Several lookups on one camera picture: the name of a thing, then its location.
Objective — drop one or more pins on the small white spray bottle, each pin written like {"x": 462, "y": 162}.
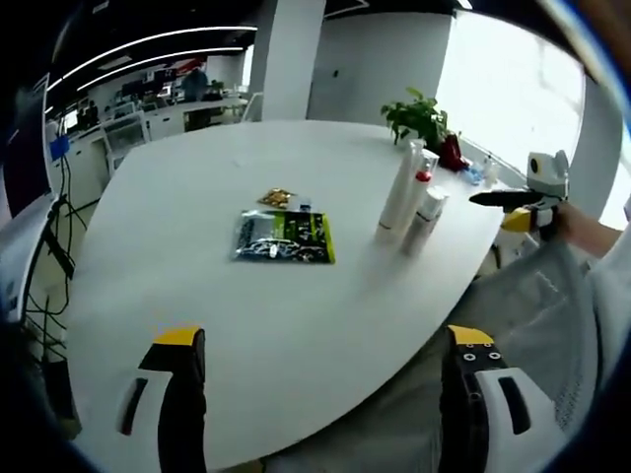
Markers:
{"x": 490, "y": 167}

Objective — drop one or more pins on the white skincare bottle red collar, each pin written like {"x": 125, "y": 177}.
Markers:
{"x": 423, "y": 175}

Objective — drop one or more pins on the potted green plant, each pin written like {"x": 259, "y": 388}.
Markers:
{"x": 414, "y": 115}

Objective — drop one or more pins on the blue cloth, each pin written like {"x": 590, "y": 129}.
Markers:
{"x": 473, "y": 175}

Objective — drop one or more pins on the gold snack packet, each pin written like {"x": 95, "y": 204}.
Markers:
{"x": 275, "y": 197}

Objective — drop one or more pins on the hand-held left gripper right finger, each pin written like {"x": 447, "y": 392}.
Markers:
{"x": 458, "y": 404}

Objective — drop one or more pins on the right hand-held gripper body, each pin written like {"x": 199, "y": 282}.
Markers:
{"x": 547, "y": 182}

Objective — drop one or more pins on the person's white shirt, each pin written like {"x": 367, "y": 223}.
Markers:
{"x": 611, "y": 295}

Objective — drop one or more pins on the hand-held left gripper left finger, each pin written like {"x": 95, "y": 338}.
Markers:
{"x": 182, "y": 394}

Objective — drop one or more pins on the white office counter desks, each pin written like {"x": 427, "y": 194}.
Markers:
{"x": 162, "y": 118}

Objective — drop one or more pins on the blue box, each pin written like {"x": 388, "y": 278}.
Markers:
{"x": 59, "y": 148}

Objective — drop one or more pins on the frosted clear skincare bottle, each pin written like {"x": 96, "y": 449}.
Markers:
{"x": 419, "y": 236}

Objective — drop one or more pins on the white skincare tube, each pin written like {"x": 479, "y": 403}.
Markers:
{"x": 394, "y": 207}

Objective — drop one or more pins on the small blue white sachet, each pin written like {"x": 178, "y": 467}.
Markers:
{"x": 304, "y": 205}

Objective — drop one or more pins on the ceiling light strip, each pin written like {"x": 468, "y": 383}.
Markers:
{"x": 207, "y": 50}
{"x": 222, "y": 29}

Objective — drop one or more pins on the red bag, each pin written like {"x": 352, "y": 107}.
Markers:
{"x": 451, "y": 153}

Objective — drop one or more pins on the green black foil packet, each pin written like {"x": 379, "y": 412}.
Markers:
{"x": 281, "y": 236}

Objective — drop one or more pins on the person's right hand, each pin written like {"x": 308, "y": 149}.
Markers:
{"x": 574, "y": 224}

